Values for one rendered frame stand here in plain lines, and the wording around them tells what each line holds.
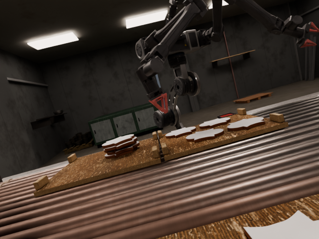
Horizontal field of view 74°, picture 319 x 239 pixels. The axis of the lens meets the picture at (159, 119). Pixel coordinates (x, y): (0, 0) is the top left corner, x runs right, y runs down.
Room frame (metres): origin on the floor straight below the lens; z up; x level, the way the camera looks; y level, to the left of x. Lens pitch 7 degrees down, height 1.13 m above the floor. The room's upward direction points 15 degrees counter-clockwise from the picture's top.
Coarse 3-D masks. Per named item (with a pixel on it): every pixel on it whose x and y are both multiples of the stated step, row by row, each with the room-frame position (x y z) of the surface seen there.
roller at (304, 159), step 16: (288, 160) 0.43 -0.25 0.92; (304, 160) 0.43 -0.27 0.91; (224, 176) 0.44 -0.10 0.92; (240, 176) 0.43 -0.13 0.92; (256, 176) 0.42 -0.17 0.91; (176, 192) 0.43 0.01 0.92; (192, 192) 0.42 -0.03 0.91; (112, 208) 0.43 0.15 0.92; (128, 208) 0.42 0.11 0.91; (144, 208) 0.42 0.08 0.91; (48, 224) 0.44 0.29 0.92; (64, 224) 0.43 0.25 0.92; (80, 224) 0.42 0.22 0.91
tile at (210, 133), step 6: (198, 132) 0.79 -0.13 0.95; (204, 132) 0.76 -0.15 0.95; (210, 132) 0.74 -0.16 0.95; (216, 132) 0.72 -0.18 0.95; (222, 132) 0.71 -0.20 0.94; (186, 138) 0.75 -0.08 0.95; (192, 138) 0.72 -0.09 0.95; (198, 138) 0.70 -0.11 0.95; (204, 138) 0.70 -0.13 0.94; (210, 138) 0.69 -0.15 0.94
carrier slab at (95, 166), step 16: (144, 144) 0.89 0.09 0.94; (80, 160) 0.91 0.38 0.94; (96, 160) 0.83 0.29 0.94; (112, 160) 0.77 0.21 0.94; (128, 160) 0.71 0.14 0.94; (144, 160) 0.66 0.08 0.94; (160, 160) 0.64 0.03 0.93; (64, 176) 0.73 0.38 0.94; (80, 176) 0.67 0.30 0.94; (96, 176) 0.64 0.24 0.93; (48, 192) 0.64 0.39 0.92
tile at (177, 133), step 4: (184, 128) 0.94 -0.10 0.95; (188, 128) 0.92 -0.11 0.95; (192, 128) 0.90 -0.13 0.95; (172, 132) 0.92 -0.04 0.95; (176, 132) 0.90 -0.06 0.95; (180, 132) 0.87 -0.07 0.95; (184, 132) 0.85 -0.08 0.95; (188, 132) 0.85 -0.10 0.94; (168, 136) 0.87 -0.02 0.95; (172, 136) 0.86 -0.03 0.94; (176, 136) 0.84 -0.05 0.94; (180, 136) 0.85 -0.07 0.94
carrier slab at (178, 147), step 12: (264, 120) 0.74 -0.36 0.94; (192, 132) 0.87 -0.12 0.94; (228, 132) 0.72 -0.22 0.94; (240, 132) 0.68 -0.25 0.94; (252, 132) 0.65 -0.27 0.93; (264, 132) 0.65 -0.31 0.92; (168, 144) 0.78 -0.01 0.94; (180, 144) 0.73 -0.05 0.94; (192, 144) 0.69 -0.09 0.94; (204, 144) 0.66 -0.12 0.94; (216, 144) 0.65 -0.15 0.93; (168, 156) 0.64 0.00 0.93; (180, 156) 0.65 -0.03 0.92
